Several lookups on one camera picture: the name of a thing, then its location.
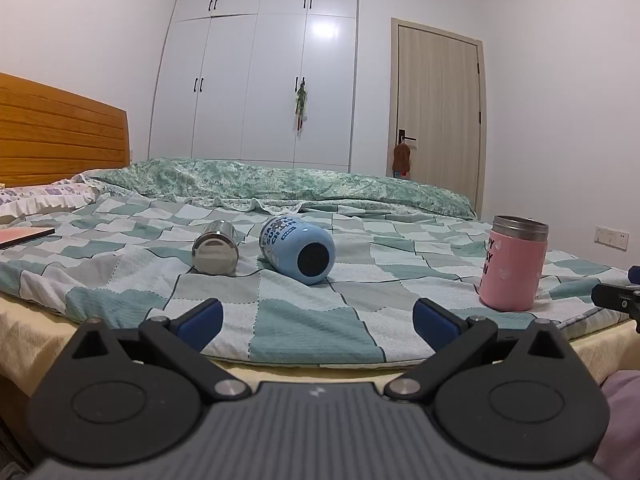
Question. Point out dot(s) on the stainless steel cup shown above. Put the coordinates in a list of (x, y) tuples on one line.
[(216, 255)]

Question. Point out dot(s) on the wooden headboard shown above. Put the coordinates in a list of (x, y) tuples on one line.
[(55, 135)]

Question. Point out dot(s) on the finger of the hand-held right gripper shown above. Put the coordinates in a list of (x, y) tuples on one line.
[(612, 295)]

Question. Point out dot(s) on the green floral quilt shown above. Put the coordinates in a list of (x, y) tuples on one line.
[(250, 180)]

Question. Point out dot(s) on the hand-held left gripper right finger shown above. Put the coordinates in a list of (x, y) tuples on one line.
[(434, 324)]

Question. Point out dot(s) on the beige bed sheet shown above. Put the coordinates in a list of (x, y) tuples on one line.
[(30, 332)]

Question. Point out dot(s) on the green hanging ornament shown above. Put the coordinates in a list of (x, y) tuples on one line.
[(301, 102)]

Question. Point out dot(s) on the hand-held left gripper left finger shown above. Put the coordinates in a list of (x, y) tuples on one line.
[(202, 324)]

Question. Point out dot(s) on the pink flat book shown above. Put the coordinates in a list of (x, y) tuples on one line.
[(22, 236)]

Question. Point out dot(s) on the pink printed cup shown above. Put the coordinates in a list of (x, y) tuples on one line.
[(511, 270)]

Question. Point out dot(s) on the person's pink clothing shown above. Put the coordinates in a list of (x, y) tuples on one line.
[(622, 425)]

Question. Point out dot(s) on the blue printed cup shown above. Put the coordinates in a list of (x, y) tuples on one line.
[(295, 245)]

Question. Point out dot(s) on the green checkered blanket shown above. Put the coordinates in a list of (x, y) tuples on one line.
[(150, 280)]

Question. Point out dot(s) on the white wall socket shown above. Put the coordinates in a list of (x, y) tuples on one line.
[(611, 238)]

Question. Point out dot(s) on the white wardrobe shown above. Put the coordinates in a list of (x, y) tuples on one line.
[(250, 70)]

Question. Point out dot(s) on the brown hanging pouch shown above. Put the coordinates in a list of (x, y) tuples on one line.
[(401, 160)]

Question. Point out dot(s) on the purple floral pillow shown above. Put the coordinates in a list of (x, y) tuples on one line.
[(40, 197)]

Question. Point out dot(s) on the light wooden door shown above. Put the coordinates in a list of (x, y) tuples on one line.
[(440, 120)]

